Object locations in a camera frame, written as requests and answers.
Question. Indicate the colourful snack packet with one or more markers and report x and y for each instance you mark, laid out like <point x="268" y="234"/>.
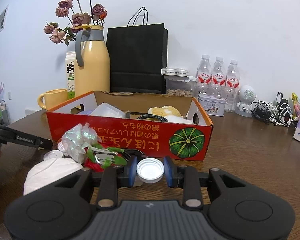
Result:
<point x="296" y="105"/>

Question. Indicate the white decorated tin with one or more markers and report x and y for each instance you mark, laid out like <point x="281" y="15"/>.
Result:
<point x="213" y="105"/>

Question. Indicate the water bottle right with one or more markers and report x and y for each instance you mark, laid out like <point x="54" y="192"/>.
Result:
<point x="232" y="85"/>

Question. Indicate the dried rose bouquet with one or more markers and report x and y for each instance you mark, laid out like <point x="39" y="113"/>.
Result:
<point x="79" y="13"/>

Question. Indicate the white bottle cap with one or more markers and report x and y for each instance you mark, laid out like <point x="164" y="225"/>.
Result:
<point x="150" y="170"/>

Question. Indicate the white milk carton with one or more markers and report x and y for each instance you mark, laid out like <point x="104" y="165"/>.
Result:
<point x="70" y="78"/>

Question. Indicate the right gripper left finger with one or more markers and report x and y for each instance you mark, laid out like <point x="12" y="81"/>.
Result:
<point x="113" y="179"/>

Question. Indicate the water bottle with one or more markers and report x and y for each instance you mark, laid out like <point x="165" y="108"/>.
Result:
<point x="203" y="77"/>
<point x="218" y="77"/>
<point x="232" y="85"/>

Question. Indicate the water bottle middle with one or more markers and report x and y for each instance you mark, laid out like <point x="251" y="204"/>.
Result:
<point x="218" y="77"/>

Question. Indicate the black paper bag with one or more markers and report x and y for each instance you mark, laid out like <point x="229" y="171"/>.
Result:
<point x="138" y="52"/>

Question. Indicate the clear plastic box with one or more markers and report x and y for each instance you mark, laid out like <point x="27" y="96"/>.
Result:
<point x="107" y="110"/>

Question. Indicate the orange pumpkin cardboard box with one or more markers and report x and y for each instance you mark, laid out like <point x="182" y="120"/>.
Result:
<point x="153" y="138"/>

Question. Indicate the wall outlet plate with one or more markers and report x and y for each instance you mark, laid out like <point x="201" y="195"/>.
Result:
<point x="3" y="18"/>

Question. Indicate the white robot toy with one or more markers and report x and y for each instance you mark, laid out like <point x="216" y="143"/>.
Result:
<point x="246" y="95"/>

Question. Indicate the water bottle left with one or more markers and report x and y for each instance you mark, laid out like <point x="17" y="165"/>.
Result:
<point x="203" y="77"/>

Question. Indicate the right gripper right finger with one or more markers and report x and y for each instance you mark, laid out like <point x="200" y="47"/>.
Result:
<point x="185" y="178"/>

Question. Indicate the yellow white plush toy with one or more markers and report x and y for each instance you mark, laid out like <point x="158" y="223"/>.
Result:
<point x="170" y="113"/>

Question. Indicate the white flat box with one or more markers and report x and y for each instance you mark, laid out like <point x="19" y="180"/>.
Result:
<point x="175" y="72"/>

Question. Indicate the yellow thermos jug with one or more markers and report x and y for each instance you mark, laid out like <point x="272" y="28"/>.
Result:
<point x="92" y="62"/>

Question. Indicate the clear seed container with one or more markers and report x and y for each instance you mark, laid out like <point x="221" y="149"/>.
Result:
<point x="180" y="85"/>

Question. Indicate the yellow ceramic mug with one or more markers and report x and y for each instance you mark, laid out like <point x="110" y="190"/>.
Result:
<point x="52" y="98"/>

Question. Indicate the white round disc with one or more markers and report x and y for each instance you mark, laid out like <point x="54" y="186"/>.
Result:
<point x="53" y="154"/>

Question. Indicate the iridescent plastic bag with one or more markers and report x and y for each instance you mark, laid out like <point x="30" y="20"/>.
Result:
<point x="77" y="139"/>

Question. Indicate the purple fabric pouch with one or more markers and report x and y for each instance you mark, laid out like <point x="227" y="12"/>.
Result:
<point x="85" y="112"/>

